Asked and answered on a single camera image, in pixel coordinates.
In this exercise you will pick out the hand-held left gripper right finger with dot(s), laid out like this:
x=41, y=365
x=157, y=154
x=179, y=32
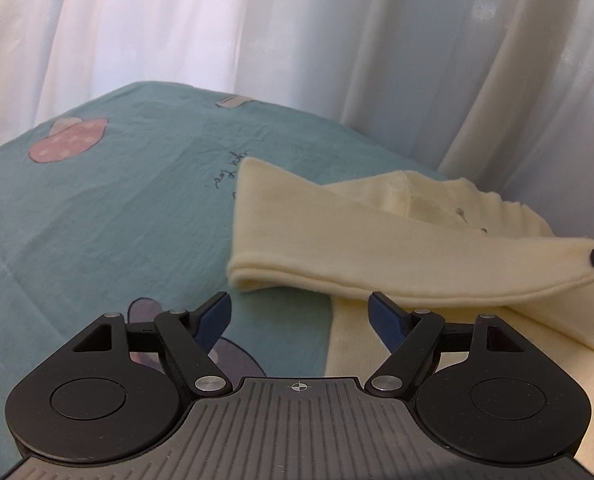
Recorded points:
x=386, y=321

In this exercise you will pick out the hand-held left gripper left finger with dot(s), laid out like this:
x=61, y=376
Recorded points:
x=214, y=321

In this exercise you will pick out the cream knit baby garment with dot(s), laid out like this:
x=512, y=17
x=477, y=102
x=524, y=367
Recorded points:
x=357, y=240

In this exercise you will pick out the teal mushroom print bed sheet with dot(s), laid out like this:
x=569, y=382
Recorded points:
x=127, y=210

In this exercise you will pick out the cream curtain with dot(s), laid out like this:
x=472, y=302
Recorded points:
x=527, y=85

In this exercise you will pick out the white sheer curtain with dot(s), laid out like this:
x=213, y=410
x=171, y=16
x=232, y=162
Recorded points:
x=202, y=20

